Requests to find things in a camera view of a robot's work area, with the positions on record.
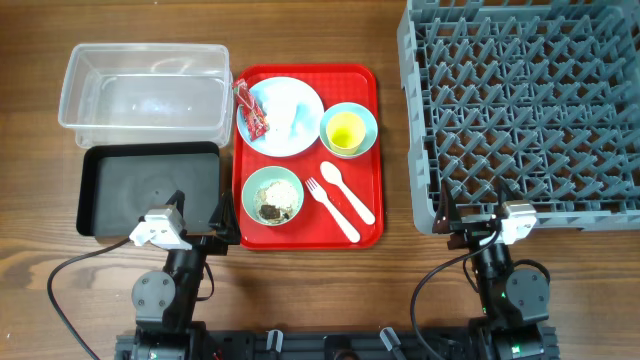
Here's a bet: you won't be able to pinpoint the red serving tray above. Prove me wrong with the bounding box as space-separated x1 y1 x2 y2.
232 64 384 251

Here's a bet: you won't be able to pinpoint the rice and food scraps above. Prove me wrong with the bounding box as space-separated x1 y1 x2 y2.
254 180 300 225

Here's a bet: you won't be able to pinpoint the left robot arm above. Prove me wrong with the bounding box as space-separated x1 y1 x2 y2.
115 190 241 360

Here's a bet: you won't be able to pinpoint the red snack wrapper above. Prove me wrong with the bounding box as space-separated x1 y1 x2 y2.
233 79 269 141

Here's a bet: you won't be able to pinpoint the white plastic fork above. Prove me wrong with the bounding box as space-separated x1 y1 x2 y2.
305 177 361 243

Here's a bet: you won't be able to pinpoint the green bowl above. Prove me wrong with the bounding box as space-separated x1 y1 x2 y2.
241 166 304 227

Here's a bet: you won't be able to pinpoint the light blue bowl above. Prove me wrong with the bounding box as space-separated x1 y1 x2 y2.
320 102 378 159

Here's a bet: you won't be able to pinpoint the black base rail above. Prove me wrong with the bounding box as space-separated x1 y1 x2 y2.
114 327 560 360

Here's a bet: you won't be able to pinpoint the clear plastic waste bin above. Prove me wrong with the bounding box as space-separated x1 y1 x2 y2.
58 43 234 148

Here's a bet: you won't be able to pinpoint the white tissue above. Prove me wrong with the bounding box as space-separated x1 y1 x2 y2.
263 92 313 140

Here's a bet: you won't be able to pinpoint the yellow plastic cup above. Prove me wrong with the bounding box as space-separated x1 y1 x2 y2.
326 112 366 155

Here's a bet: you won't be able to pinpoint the light blue plate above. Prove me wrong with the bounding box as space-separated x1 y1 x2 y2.
236 76 325 157

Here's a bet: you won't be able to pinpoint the white plastic spoon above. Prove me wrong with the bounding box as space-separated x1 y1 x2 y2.
320 161 376 225

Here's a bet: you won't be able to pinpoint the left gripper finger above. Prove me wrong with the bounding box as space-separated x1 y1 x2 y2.
165 190 186 235
209 192 241 245

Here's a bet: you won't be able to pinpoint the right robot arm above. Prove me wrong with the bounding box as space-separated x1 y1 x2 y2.
432 183 557 359

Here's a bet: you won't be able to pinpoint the grey dishwasher rack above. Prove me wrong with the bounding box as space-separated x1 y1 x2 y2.
397 0 639 233

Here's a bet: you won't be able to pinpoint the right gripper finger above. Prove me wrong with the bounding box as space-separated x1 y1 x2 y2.
432 180 462 234
495 179 515 215

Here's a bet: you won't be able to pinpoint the black food waste tray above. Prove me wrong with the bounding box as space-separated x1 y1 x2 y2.
76 142 220 237

